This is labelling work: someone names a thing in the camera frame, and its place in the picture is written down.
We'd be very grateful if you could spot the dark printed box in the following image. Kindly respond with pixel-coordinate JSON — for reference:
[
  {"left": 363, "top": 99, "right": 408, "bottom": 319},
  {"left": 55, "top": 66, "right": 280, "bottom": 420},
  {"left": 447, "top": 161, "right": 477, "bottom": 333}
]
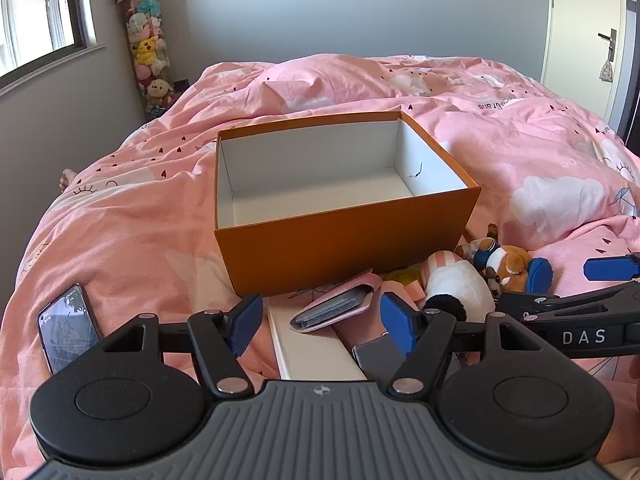
[{"left": 351, "top": 334, "right": 407, "bottom": 378}]

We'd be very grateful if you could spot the window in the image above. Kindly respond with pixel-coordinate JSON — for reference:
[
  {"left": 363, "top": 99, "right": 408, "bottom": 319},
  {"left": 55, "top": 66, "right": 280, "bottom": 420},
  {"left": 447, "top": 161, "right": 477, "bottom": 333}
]
[{"left": 0, "top": 0, "right": 108, "bottom": 93}]

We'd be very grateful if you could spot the black smartphone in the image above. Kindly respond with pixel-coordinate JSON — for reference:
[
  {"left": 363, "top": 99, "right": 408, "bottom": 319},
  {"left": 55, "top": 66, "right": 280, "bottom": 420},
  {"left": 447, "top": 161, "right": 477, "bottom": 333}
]
[{"left": 37, "top": 283, "right": 104, "bottom": 376}]

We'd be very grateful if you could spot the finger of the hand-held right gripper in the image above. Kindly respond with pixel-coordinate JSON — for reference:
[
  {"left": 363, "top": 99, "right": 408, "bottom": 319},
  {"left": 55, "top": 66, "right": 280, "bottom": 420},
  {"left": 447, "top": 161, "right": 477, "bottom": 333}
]
[
  {"left": 496, "top": 280, "right": 640, "bottom": 325},
  {"left": 583, "top": 254, "right": 640, "bottom": 282}
]

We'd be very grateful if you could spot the dark wardrobe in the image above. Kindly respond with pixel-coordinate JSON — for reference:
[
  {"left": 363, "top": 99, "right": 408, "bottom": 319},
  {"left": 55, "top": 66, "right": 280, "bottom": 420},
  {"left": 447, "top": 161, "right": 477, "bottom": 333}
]
[{"left": 620, "top": 10, "right": 640, "bottom": 148}]

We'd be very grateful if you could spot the brown raccoon plush toy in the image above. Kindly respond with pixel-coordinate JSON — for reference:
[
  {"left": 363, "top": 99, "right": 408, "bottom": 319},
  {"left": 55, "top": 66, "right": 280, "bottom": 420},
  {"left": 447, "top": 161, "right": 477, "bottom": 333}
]
[{"left": 454, "top": 224, "right": 555, "bottom": 297}]

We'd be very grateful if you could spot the white box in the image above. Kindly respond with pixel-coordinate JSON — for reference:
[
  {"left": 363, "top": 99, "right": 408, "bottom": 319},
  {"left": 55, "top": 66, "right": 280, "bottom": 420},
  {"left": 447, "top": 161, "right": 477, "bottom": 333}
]
[{"left": 266, "top": 305, "right": 368, "bottom": 382}]

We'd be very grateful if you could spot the pink card wallet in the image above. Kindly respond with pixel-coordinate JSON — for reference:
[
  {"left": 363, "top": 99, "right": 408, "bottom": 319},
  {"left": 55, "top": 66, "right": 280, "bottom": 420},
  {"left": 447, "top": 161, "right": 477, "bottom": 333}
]
[{"left": 290, "top": 271, "right": 375, "bottom": 335}]

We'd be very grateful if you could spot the clear tube of plush toys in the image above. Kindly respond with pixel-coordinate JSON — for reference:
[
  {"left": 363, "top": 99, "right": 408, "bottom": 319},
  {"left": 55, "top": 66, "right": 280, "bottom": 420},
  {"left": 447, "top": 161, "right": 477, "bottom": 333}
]
[{"left": 115, "top": 0, "right": 177, "bottom": 121}]

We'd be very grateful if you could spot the pink printed blanket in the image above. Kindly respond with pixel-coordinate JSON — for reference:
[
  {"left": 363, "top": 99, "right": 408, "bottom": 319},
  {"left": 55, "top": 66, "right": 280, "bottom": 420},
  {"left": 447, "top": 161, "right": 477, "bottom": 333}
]
[{"left": 0, "top": 52, "right": 640, "bottom": 480}]

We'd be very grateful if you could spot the orange cardboard box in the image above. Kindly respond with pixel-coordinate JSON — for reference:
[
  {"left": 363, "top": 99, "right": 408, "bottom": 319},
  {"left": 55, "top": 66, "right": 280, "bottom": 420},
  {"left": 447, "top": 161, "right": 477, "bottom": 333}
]
[{"left": 214, "top": 111, "right": 482, "bottom": 298}]

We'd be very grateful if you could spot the white plush toy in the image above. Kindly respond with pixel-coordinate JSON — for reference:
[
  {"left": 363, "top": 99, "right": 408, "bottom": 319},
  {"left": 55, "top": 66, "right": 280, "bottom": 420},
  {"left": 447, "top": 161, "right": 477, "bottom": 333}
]
[{"left": 421, "top": 251, "right": 497, "bottom": 322}]

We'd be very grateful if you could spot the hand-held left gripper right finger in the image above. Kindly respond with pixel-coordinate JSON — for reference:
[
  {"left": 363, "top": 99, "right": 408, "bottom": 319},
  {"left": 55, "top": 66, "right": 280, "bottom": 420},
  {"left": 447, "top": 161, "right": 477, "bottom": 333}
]
[{"left": 380, "top": 292, "right": 549, "bottom": 396}]

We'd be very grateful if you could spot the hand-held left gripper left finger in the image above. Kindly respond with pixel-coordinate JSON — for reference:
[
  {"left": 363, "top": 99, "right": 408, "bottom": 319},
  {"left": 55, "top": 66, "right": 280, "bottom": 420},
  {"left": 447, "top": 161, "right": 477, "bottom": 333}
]
[{"left": 100, "top": 294, "right": 263, "bottom": 397}]

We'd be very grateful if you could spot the black door handle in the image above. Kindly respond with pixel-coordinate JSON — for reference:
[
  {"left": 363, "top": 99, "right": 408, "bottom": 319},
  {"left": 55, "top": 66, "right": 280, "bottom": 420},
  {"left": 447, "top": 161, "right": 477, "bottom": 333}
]
[{"left": 598, "top": 29, "right": 618, "bottom": 61}]

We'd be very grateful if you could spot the white door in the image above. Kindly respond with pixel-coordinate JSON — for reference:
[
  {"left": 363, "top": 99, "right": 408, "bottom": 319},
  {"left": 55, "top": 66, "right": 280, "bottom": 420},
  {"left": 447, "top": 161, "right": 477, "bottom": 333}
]
[{"left": 542, "top": 0, "right": 633, "bottom": 136}]

